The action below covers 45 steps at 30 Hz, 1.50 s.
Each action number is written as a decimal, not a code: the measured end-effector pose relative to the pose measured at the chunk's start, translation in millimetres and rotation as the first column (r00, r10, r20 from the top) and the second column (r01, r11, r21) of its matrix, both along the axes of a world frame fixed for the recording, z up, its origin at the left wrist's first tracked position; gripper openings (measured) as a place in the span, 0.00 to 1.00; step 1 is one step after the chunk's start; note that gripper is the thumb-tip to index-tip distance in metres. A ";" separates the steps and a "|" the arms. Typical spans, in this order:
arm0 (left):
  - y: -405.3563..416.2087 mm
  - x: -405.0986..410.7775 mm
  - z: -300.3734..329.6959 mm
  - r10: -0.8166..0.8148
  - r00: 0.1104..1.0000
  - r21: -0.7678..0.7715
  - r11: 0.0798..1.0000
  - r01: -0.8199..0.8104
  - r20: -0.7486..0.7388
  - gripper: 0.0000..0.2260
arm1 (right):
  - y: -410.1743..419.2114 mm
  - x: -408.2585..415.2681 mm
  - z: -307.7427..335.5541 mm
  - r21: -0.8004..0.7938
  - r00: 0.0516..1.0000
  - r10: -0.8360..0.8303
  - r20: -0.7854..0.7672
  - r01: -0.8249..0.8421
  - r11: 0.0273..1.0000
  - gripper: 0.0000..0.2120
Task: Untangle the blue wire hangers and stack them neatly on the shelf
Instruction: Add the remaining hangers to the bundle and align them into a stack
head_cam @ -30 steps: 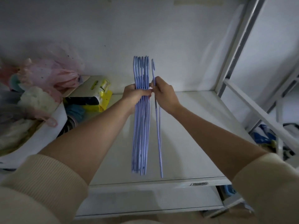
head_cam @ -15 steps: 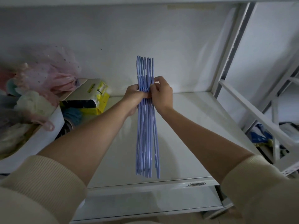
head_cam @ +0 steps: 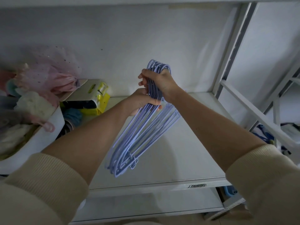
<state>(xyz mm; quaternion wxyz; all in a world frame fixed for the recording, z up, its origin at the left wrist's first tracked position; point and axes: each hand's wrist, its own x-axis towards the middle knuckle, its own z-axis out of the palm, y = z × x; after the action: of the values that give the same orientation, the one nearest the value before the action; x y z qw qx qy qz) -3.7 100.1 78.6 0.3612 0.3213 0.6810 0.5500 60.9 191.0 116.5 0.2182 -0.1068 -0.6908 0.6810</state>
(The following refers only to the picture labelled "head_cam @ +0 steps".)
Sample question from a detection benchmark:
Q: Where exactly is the white fluffy cloth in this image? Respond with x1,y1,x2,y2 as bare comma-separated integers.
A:
15,91,56,119

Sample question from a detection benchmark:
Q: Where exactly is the white plastic basket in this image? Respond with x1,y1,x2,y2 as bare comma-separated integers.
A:
0,105,65,175

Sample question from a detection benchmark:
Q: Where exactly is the white metal shelf rack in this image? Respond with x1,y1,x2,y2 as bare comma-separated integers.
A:
70,0,260,224

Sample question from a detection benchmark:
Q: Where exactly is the person's left hand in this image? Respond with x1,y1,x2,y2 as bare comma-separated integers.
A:
126,87,163,116

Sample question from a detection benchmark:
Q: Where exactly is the blue fluffy ball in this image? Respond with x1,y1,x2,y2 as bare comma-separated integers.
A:
63,108,83,126

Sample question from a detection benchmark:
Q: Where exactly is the small blue plastic item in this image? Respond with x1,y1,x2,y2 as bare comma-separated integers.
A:
222,185,238,198

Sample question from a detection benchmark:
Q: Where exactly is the white card package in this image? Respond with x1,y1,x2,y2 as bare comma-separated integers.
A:
60,79,102,103

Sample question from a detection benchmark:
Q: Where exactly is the pink tulle garment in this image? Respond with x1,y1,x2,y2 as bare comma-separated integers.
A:
14,46,81,97

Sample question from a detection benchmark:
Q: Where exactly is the white metal frame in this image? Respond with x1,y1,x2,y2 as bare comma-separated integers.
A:
220,65,300,165

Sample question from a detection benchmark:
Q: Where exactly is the bunch of blue clothes hangers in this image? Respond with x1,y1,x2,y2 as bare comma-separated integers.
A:
104,59,182,178

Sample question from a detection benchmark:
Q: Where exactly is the person's left forearm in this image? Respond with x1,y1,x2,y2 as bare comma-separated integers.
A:
0,97,135,225

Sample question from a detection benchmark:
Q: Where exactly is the blue and white cloth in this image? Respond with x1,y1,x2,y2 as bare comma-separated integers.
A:
251,124,292,155

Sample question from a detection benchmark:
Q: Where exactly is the yellow plastic package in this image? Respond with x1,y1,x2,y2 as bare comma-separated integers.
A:
80,82,111,116

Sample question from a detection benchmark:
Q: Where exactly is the beige tape strip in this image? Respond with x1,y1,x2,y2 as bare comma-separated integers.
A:
168,4,219,10

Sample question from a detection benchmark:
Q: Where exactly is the person's right forearm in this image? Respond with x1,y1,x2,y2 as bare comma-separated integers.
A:
164,88,300,225

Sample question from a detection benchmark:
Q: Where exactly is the person's right hand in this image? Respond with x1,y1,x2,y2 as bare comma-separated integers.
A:
138,68,182,104

